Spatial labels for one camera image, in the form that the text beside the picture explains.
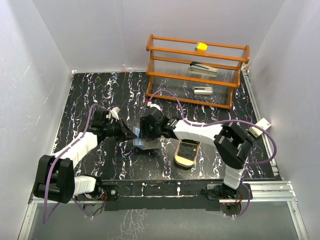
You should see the white card box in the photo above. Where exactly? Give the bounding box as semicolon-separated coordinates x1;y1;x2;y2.
249;118;272;138

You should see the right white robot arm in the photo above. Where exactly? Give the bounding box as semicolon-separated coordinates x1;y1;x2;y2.
139;106;253;199

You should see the black credit card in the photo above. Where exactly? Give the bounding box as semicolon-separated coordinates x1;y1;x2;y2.
177;143;198;160

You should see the yellow white block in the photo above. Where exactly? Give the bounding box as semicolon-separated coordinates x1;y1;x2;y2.
194;42;208;53

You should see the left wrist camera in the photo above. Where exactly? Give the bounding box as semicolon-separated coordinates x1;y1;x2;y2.
108;106;120;121

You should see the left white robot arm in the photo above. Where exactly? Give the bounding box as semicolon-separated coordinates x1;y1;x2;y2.
33;107;137;204

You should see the small white stapler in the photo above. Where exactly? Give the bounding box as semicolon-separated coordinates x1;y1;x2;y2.
193;86;213;95

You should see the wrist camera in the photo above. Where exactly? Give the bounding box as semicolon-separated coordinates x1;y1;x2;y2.
108;106;120;121
146;101;161;111

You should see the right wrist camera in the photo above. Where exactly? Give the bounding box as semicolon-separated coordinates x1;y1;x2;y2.
146;101;161;111

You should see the grey card holder wallet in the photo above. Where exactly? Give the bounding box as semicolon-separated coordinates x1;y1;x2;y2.
133;127;161;150

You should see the orange wooden shelf rack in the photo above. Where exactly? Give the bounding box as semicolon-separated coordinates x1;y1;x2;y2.
146;34;250;109

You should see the oval wooden tray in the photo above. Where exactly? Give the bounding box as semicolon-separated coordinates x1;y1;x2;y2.
174;139;201;168

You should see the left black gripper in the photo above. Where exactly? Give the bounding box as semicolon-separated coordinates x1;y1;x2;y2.
104;117;138;143

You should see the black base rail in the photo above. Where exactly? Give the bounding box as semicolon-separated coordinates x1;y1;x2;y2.
77;179;253;211

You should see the grey black stapler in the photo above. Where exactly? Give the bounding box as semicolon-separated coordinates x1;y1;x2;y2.
188;61;218;78

